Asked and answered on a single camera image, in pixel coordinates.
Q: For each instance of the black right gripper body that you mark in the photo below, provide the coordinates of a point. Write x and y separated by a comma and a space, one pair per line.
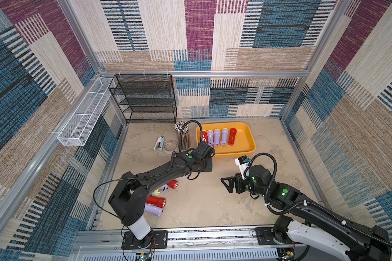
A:
237, 183

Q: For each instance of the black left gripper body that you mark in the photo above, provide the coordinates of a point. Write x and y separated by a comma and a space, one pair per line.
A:
206, 167

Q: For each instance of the red flashlight white flower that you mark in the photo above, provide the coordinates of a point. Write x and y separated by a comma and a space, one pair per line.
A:
204, 136

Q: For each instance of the yellow plastic storage tray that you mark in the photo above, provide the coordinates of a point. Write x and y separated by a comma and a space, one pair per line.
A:
244, 144

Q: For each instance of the green flashlight yellow head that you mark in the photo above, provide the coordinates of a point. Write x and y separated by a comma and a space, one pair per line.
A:
156, 193

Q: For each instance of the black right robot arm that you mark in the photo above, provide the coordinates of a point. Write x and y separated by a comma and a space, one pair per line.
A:
302, 220

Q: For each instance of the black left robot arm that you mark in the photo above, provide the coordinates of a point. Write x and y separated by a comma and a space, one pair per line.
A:
129, 197

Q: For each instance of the mesh cup of pencils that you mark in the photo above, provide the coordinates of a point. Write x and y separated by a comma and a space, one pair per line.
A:
183, 133

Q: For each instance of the beige tape roll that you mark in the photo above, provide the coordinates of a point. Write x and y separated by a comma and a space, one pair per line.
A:
170, 147

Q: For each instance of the grey white stapler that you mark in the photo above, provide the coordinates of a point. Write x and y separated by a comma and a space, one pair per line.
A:
159, 146

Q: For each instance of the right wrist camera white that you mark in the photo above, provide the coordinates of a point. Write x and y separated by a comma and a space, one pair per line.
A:
242, 164

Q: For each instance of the aluminium front rail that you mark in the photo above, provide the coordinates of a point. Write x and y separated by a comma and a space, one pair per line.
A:
178, 238

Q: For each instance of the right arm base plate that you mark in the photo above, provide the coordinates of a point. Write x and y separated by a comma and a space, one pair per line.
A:
273, 236

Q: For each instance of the black wire mesh shelf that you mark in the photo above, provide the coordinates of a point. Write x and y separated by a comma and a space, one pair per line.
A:
145, 98

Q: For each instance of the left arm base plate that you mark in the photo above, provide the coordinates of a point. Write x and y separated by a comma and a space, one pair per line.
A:
155, 239

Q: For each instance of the white wire mesh basket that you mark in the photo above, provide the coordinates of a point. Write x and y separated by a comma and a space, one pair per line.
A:
80, 125

